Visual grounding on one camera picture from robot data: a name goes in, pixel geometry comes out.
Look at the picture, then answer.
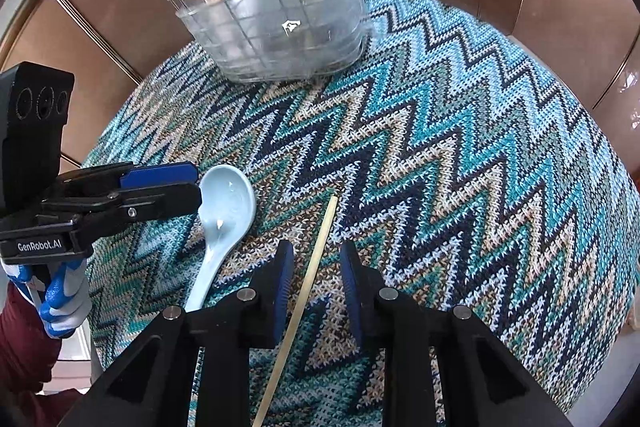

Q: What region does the zigzag knit table cloth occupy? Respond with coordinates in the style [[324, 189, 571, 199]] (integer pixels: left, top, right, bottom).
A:
[[82, 0, 631, 427]]

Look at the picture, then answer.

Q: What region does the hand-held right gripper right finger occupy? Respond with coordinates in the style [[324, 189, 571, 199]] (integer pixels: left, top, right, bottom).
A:
[[340, 240, 576, 427]]

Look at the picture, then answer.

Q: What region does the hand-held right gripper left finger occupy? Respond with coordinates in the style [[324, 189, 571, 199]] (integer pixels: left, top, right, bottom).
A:
[[57, 239, 296, 427]]

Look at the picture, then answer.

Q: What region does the wooden chopstick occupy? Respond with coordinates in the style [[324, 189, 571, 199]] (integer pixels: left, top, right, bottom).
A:
[[252, 194, 339, 427]]

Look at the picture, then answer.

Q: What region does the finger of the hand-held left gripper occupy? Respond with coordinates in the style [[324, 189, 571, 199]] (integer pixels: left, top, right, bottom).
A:
[[42, 182, 202, 228], [55, 161, 199, 195]]

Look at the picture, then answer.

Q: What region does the light blue ceramic spoon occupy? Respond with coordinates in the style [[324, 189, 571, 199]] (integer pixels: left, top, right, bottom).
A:
[[184, 164, 257, 313]]

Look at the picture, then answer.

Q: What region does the person's left hand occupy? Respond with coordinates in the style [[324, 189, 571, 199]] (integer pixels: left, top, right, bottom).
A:
[[2, 257, 93, 340]]

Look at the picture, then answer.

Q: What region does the person's left forearm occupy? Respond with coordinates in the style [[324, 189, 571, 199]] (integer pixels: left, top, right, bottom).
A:
[[0, 282, 91, 427]]

